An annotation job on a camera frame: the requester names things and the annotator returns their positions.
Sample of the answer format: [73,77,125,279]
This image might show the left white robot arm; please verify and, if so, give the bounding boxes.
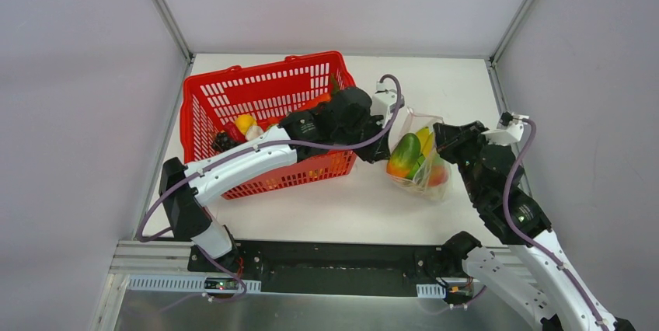
[159,87,404,273]

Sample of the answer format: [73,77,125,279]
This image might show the dark purple grape bunch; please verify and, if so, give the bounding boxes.
[211,132,239,153]

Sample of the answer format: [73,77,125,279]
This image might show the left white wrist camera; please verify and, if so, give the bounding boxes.
[370,89,405,127]

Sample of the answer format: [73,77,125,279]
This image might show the dark red pepper toy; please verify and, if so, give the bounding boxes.
[224,121,246,145]

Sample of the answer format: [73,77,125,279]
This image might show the clear zip top bag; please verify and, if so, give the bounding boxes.
[385,107,451,201]

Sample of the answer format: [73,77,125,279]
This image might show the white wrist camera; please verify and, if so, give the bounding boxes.
[370,89,405,127]
[481,111,530,146]

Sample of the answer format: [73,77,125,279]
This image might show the green napa cabbage toy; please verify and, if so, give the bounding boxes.
[412,163,451,200]

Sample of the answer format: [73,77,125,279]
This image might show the white mushroom toy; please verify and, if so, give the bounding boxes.
[244,124,263,141]

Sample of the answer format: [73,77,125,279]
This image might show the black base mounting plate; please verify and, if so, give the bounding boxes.
[187,238,490,299]

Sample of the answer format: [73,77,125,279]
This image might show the orange carrot toy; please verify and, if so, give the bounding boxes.
[298,92,332,110]

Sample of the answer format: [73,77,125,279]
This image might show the yellow pear toy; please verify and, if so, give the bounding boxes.
[234,113,257,135]

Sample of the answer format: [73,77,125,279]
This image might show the left aluminium frame post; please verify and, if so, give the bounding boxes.
[152,0,194,64]

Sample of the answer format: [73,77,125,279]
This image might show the aluminium frame post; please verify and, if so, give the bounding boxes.
[490,0,537,67]
[152,0,194,64]

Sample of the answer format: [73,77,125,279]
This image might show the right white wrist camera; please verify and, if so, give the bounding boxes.
[481,111,530,146]

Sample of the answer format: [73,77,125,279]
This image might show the green orange mango toy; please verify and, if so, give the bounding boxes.
[385,133,425,179]

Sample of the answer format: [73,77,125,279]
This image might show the red plastic shopping basket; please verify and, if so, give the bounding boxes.
[180,51,356,200]

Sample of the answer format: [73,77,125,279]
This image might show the right aluminium frame post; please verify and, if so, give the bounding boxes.
[490,0,537,67]

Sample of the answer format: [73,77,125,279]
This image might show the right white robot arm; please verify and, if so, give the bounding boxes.
[434,113,633,330]

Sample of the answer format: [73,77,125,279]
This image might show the yellow banana toy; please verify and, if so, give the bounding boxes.
[416,126,434,158]

